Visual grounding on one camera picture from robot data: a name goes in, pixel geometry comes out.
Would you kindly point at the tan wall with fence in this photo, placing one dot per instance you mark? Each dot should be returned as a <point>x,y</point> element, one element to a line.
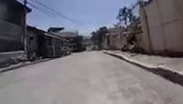
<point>169,21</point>

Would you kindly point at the raised concrete kerb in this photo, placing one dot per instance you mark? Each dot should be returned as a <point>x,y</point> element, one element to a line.
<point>162,68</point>

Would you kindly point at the low shed building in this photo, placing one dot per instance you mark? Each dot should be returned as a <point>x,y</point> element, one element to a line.
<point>44,43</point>

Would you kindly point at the utility pole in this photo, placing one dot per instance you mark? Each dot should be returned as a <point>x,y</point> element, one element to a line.
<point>26,25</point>

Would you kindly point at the grey concrete road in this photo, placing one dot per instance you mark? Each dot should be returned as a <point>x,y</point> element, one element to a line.
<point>84,89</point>

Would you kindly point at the grey concrete sidewalk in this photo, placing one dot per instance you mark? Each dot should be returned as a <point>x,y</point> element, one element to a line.
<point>174,63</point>

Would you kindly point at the low kerb strip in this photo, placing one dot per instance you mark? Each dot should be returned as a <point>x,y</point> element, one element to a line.
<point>7,68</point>

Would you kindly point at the distant buildings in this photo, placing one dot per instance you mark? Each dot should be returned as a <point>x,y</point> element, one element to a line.
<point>76,41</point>

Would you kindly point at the distant trees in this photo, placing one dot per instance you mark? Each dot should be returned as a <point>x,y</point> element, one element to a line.
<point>99,35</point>

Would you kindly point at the brown wall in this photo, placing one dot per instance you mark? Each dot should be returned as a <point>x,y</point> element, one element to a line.
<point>115,40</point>

